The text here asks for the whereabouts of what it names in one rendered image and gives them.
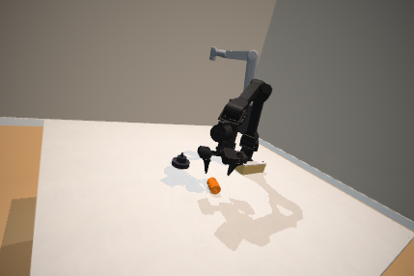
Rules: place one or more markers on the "orange knob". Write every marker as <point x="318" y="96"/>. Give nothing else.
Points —
<point x="213" y="185"/>

